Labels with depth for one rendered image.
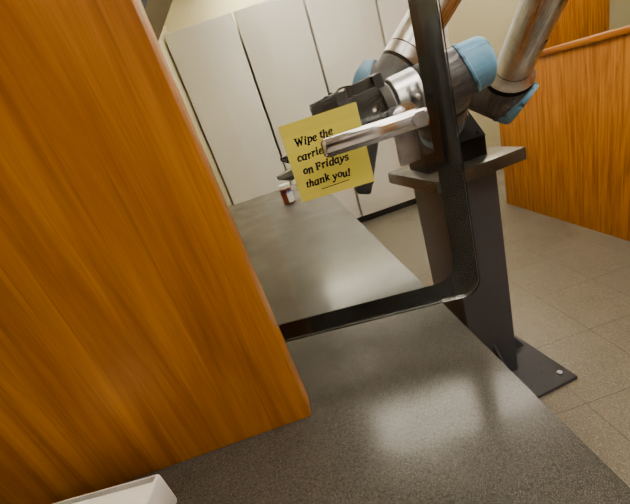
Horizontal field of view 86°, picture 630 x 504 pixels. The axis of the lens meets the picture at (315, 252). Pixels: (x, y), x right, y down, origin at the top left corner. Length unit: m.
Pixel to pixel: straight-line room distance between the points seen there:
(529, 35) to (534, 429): 0.80
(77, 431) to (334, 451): 0.25
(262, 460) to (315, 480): 0.06
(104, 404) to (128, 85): 0.29
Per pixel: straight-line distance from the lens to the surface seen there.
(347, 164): 0.35
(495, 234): 1.35
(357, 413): 0.39
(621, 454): 1.56
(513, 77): 1.04
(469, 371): 0.41
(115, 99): 0.30
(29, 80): 0.33
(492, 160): 1.20
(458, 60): 0.58
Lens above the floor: 1.23
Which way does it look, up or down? 21 degrees down
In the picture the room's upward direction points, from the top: 19 degrees counter-clockwise
